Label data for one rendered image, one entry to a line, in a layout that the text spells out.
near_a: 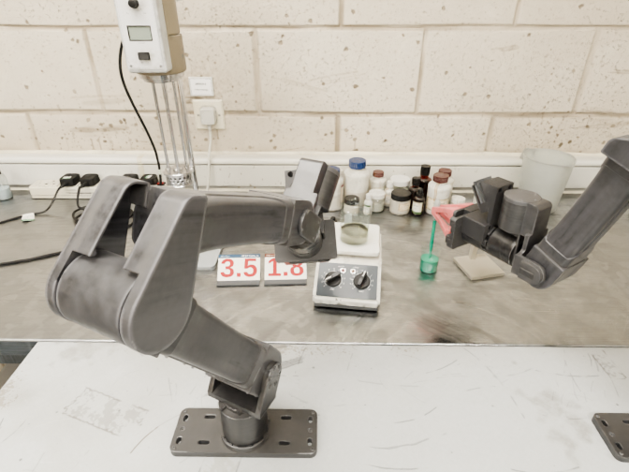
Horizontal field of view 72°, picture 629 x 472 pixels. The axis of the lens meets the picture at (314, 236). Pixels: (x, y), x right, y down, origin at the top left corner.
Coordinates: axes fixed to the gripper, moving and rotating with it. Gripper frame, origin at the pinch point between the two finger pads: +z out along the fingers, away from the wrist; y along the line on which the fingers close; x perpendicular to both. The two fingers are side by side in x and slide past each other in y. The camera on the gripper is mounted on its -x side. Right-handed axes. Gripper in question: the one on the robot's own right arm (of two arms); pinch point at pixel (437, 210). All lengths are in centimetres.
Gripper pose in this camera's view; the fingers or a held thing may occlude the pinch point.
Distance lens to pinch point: 92.7
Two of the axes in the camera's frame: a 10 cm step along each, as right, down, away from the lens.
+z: -5.2, -4.1, 7.5
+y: -8.6, 2.6, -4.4
